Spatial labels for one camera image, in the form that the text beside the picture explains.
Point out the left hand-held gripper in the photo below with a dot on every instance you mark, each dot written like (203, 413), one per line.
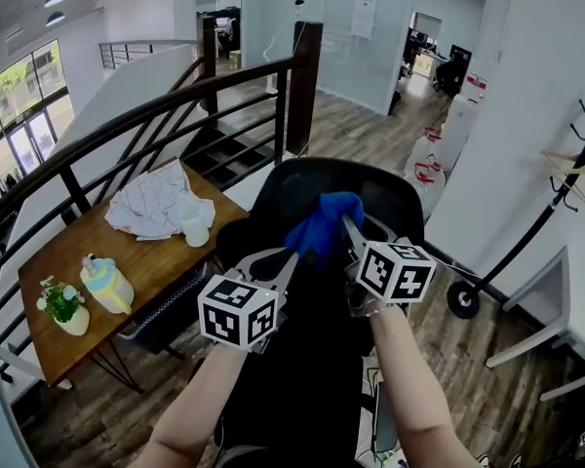
(236, 315)

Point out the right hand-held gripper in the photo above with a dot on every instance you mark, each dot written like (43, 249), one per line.
(395, 273)

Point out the blue cloth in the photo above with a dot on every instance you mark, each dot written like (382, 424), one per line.
(322, 227)

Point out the black mesh office chair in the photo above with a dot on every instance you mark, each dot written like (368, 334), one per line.
(395, 198)

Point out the person's right forearm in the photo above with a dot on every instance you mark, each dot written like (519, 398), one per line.
(409, 383)

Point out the person's left forearm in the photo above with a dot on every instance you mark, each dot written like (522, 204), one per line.
(200, 407)

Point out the white patterned crumpled cloth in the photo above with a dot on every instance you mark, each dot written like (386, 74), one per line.
(146, 203)

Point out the dark grey fabric chair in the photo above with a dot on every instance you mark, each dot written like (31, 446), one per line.
(175, 305)

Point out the wooden table with hairpin legs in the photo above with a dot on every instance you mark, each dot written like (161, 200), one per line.
(141, 266)

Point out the white floor appliance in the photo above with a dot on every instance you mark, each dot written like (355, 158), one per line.
(460, 129)

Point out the black coat rack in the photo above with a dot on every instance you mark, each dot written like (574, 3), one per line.
(531, 232)

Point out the yellow and blue pitcher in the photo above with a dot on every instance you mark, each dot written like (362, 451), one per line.
(107, 285)

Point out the black swivel office chair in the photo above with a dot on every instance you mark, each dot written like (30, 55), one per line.
(453, 71)

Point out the red and white sign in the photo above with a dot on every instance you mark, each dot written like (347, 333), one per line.
(476, 81)

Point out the black stair railing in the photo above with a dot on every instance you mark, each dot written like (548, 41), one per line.
(175, 95)

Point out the potted plant in pale pot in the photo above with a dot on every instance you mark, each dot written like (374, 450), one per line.
(63, 305)

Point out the white desk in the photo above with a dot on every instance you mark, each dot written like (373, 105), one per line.
(580, 290)

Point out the wooden clothes hanger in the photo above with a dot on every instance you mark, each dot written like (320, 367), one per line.
(577, 173)

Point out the white paper notice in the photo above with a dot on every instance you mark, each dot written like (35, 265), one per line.
(364, 15)

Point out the large framed window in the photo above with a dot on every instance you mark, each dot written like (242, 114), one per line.
(24, 100)

